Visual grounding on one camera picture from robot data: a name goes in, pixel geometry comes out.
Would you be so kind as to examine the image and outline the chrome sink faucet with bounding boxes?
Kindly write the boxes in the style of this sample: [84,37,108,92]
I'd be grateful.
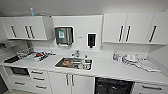
[70,49,81,58]

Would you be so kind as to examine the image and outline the black soap dispenser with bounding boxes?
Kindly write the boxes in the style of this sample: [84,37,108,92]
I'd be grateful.
[87,32,98,50]

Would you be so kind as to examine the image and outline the white cup on plate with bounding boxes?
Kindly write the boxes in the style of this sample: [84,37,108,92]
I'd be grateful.
[79,61,91,70]

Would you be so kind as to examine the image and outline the bowl with orange sponge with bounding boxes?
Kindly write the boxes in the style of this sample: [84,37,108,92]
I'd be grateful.
[63,59,73,67]

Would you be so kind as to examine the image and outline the steel paper towel dispenser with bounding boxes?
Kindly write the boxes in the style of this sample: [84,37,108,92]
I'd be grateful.
[54,26,75,47]

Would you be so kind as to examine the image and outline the steel kitchen sink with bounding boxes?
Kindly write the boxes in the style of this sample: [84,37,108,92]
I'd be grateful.
[54,57,94,72]

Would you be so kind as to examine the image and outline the small dish soap bottle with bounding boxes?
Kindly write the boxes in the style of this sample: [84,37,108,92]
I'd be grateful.
[112,51,118,62]

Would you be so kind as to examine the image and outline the small clear jar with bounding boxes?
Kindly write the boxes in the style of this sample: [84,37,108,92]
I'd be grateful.
[117,54,123,63]

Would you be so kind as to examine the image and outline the white two-door base cabinet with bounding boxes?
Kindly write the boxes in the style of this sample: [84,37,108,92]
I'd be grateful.
[47,71,96,94]

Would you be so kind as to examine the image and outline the stack of white plates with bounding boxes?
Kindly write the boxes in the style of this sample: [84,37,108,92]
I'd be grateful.
[121,53,140,66]

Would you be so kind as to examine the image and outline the white drawer unit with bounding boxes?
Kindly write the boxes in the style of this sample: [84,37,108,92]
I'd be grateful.
[131,81,168,94]
[28,68,53,94]

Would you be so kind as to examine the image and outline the teal bottle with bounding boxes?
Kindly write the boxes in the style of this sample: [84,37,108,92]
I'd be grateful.
[29,7,36,17]

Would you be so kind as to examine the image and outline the white grey dish cloth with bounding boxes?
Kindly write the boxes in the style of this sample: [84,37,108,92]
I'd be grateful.
[134,59,162,73]

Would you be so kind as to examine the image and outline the black built-in microwave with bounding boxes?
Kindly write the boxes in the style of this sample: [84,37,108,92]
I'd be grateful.
[9,66,30,77]

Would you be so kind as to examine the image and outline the white microwave cabinet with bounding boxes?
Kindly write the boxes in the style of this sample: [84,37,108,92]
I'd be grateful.
[2,64,34,93]

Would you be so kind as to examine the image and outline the small white wall label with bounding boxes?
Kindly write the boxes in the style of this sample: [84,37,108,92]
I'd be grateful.
[78,36,85,41]

